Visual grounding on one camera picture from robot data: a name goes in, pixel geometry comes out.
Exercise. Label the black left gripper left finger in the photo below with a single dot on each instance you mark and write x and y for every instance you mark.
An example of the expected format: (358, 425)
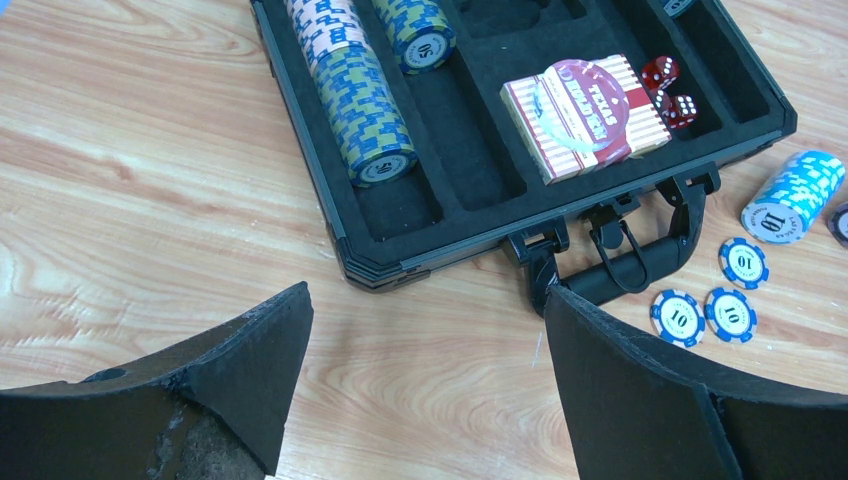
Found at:
(213, 406)

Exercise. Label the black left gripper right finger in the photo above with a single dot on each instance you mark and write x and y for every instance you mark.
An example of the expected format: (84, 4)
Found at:
(638, 407)

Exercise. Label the blue white 10 chip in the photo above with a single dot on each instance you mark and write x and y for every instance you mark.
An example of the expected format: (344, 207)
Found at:
(678, 318)
(730, 315)
(743, 264)

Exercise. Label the clear round dealer button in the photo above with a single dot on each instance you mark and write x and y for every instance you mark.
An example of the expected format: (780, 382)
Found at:
(582, 107)

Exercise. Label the black poker set case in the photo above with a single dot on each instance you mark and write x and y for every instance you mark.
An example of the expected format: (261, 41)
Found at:
(475, 186)

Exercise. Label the purple chip stack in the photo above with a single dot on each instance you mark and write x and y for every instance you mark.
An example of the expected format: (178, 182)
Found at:
(837, 224)

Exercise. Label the light blue chip stack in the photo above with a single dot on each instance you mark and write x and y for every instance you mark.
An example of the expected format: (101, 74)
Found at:
(790, 201)

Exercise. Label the red playing card box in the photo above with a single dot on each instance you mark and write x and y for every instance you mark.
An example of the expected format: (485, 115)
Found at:
(646, 131)

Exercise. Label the red translucent die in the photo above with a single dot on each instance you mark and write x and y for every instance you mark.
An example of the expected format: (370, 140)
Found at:
(660, 72)
(678, 111)

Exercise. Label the olive blue chip stack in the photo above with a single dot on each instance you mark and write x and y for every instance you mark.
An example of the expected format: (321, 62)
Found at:
(419, 32)
(372, 136)

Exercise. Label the dark green chip stack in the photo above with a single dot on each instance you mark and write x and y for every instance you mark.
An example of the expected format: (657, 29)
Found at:
(675, 8)

